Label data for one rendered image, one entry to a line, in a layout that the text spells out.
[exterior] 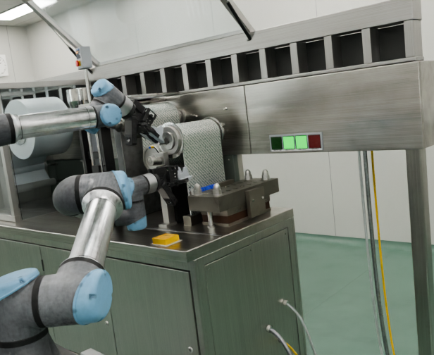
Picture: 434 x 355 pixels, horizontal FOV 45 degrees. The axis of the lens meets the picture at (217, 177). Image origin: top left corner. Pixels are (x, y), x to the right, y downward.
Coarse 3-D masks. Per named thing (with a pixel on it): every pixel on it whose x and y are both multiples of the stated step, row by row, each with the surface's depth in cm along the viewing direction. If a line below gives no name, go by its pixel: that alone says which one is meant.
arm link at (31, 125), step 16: (48, 112) 165; (64, 112) 167; (80, 112) 169; (96, 112) 172; (112, 112) 173; (0, 128) 155; (16, 128) 157; (32, 128) 161; (48, 128) 164; (64, 128) 167; (80, 128) 171; (0, 144) 158
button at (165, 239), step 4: (160, 236) 188; (164, 236) 188; (168, 236) 187; (172, 236) 186; (176, 236) 187; (152, 240) 188; (156, 240) 186; (160, 240) 185; (164, 240) 183; (168, 240) 184; (172, 240) 186; (176, 240) 187; (164, 244) 184
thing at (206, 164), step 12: (216, 144) 223; (192, 156) 212; (204, 156) 218; (216, 156) 223; (192, 168) 212; (204, 168) 218; (216, 168) 223; (192, 180) 212; (204, 180) 218; (216, 180) 223
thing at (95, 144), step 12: (84, 132) 229; (108, 132) 221; (84, 144) 229; (96, 144) 228; (108, 144) 221; (84, 156) 229; (96, 156) 226; (108, 156) 221; (96, 168) 225; (108, 168) 221
